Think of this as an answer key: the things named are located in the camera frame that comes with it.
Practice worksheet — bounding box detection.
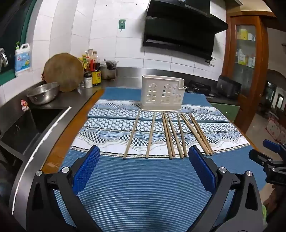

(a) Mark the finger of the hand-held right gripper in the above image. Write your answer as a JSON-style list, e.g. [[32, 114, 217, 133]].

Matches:
[[249, 149, 272, 167], [263, 139, 286, 158]]

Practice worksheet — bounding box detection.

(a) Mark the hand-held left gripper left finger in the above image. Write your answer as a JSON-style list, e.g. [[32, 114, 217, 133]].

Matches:
[[27, 145, 101, 232]]

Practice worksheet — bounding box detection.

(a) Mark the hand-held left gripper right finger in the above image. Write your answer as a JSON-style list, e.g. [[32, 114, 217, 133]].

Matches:
[[188, 145, 266, 232]]

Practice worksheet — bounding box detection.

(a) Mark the wooden chopstick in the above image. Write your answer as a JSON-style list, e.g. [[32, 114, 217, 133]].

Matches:
[[162, 112, 171, 160], [123, 111, 140, 160], [180, 113, 209, 155], [177, 113, 187, 157], [191, 113, 214, 154], [164, 112, 173, 159], [182, 113, 211, 155], [189, 114, 212, 155], [167, 113, 183, 159], [145, 112, 156, 159]]

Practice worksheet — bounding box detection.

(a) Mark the white plastic chopstick holder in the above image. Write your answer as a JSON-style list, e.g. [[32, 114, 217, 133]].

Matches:
[[140, 75, 185, 111]]

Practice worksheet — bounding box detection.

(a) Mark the green cloth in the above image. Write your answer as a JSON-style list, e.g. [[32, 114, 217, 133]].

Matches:
[[209, 101, 241, 122]]

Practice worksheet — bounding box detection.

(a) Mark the wooden glass door cabinet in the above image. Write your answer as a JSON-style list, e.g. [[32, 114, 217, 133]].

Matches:
[[221, 11, 270, 135]]

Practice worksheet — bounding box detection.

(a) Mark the black kitchen sink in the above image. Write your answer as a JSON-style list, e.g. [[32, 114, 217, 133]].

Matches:
[[0, 107, 70, 155]]

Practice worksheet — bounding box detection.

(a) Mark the black box appliance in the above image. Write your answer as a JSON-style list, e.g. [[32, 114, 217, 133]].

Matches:
[[216, 75, 242, 100]]

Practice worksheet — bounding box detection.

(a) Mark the black gas stove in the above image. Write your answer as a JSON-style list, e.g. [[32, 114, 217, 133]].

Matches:
[[185, 80, 212, 93]]

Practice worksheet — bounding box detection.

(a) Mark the white jar black lid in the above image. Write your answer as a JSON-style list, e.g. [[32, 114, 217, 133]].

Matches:
[[84, 73, 93, 89]]

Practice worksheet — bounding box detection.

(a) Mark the steel bowl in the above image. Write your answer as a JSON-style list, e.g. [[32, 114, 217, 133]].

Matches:
[[26, 82, 60, 105]]

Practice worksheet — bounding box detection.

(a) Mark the dark sauce bottle yellow label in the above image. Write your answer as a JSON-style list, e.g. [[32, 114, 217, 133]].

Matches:
[[92, 51, 102, 86]]

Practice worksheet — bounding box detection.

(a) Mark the dark cooking pot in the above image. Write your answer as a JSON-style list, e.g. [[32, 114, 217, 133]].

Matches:
[[99, 60, 118, 81]]

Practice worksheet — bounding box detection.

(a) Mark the round wooden chopping board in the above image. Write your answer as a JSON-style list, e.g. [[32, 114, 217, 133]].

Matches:
[[43, 52, 84, 92]]

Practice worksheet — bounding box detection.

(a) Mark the white detergent jug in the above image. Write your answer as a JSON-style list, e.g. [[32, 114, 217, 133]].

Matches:
[[14, 42, 31, 77]]

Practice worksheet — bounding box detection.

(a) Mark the steel faucet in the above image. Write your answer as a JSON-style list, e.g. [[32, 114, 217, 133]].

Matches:
[[0, 47, 9, 68]]

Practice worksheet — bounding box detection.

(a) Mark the black range hood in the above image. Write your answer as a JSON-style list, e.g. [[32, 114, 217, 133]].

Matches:
[[142, 0, 228, 61]]

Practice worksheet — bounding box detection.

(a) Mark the green window frame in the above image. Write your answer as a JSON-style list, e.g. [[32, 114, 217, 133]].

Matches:
[[0, 0, 37, 86]]

